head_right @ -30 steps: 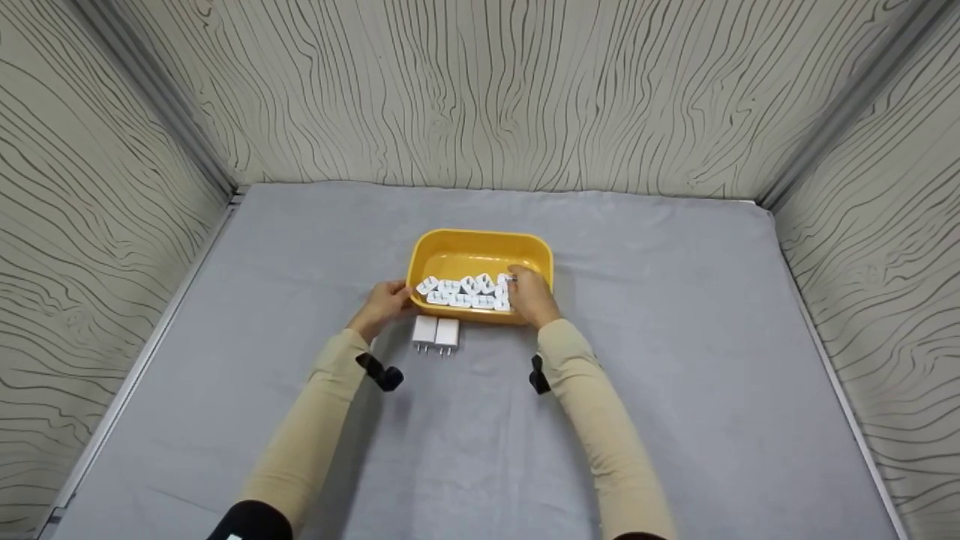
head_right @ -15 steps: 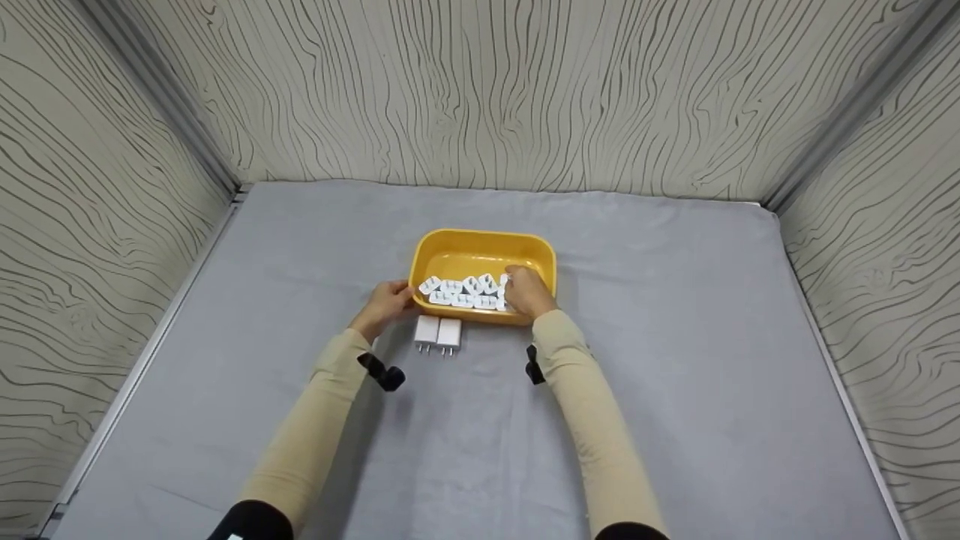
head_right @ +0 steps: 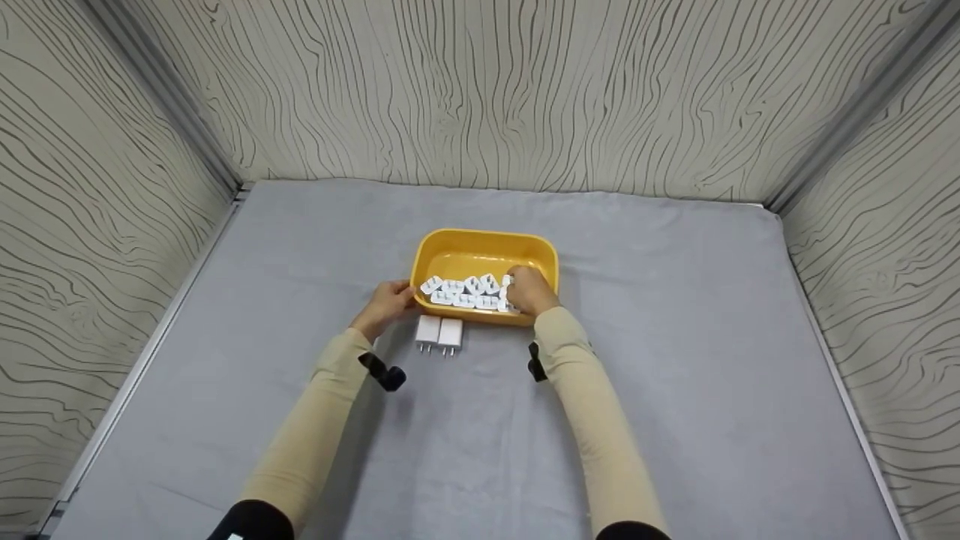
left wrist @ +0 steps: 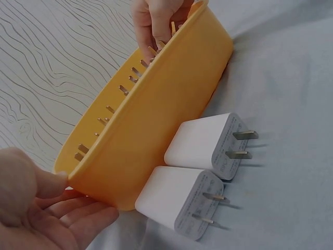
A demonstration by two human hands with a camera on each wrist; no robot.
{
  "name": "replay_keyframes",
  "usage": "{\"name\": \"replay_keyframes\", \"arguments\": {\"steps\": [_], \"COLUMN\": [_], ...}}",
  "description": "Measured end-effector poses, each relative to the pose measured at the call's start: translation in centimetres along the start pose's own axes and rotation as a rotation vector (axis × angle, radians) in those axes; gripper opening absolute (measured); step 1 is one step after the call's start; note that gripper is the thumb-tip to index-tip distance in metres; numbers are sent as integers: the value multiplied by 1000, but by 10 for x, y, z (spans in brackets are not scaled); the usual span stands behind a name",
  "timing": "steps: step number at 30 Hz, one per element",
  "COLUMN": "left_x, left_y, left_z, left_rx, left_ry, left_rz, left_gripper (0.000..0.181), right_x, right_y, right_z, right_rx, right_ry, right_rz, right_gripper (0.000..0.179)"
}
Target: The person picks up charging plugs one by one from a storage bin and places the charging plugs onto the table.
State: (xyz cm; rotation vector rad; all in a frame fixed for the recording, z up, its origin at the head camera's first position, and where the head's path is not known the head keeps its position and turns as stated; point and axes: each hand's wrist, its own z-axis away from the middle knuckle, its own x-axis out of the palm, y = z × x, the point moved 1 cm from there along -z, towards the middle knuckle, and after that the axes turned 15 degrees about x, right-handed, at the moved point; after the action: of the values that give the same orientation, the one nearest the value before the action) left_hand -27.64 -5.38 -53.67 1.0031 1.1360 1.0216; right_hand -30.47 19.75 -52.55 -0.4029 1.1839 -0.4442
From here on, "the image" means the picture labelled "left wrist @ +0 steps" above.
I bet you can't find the person's left hand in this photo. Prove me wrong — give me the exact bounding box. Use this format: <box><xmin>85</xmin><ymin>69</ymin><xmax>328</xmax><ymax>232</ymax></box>
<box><xmin>0</xmin><ymin>146</ymin><xmax>120</xmax><ymax>250</ymax></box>

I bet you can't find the person's right hand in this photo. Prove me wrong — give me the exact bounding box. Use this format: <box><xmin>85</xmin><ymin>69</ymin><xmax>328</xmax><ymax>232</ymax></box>
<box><xmin>131</xmin><ymin>0</ymin><xmax>195</xmax><ymax>62</ymax></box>

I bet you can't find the white charger plug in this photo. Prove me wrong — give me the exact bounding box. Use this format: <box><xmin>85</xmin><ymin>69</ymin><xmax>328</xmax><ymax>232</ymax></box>
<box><xmin>163</xmin><ymin>112</ymin><xmax>260</xmax><ymax>183</ymax></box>
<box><xmin>134</xmin><ymin>166</ymin><xmax>231</xmax><ymax>242</ymax></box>

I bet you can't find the yellow plastic basket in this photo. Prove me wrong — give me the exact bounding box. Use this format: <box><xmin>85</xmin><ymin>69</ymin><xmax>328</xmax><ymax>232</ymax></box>
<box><xmin>53</xmin><ymin>0</ymin><xmax>234</xmax><ymax>211</ymax></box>

